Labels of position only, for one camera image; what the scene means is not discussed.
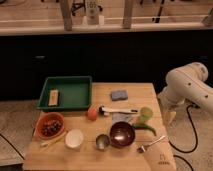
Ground blue sponge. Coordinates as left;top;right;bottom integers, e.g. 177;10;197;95
111;90;128;101

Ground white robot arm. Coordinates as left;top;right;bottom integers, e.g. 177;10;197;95
157;62;213;125

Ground green plastic tray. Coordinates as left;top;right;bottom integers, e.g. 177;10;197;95
37;76;92;112

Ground green plastic cup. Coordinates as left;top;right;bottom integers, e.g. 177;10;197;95
138;107;153;124

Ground green chili pepper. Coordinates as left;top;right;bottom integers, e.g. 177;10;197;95
132;123;157;136

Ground silver fork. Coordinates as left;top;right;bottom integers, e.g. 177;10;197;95
137;135;166;153

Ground dark red bowl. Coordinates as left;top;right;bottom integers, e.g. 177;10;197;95
109;121;135;148

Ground grey folded cloth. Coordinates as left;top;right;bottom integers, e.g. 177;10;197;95
112;113;133;123

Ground small metal cup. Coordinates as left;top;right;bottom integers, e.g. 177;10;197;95
96;134;110;150

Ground orange fruit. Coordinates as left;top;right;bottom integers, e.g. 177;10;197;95
86;107;98;121

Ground white small bowl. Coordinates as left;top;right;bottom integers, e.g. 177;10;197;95
65;129;84;149

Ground small wooden block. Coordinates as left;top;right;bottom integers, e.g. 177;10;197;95
48;90;59;106

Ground orange bowl with berries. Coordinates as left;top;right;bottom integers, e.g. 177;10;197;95
35;112;65;140

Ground wooden chopsticks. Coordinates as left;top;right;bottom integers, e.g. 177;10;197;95
41;131;67;147

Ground black power cable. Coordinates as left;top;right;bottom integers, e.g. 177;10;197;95
168;104;199;171

